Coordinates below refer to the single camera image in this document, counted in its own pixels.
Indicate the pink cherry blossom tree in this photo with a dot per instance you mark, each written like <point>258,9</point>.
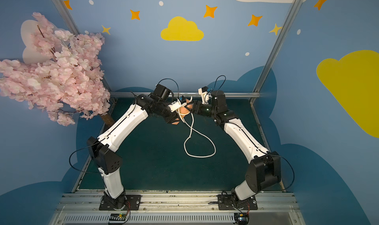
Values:
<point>68,81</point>

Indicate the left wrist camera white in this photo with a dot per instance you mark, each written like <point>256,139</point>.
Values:
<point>174,106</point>

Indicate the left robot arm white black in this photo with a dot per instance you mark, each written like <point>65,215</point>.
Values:
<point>103,148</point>

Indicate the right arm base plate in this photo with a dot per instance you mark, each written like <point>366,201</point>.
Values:
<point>231,202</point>

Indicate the aluminium front rail assembly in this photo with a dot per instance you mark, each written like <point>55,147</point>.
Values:
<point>274,208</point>

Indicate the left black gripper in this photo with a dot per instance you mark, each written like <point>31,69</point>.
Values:
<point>172,115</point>

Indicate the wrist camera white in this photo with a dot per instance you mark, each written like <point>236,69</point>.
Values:
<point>174,106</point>
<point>204,93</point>

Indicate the aluminium back frame rail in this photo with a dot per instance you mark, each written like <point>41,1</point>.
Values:
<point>130,94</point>

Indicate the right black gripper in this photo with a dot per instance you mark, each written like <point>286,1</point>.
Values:
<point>196,108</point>

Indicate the orange power strip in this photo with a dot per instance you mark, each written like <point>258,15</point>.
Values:
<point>183,111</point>

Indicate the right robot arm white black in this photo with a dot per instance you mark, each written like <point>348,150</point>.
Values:
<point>264,168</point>

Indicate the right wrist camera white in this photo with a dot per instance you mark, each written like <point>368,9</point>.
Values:
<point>204,93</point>

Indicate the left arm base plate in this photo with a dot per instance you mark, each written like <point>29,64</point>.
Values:
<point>124,202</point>

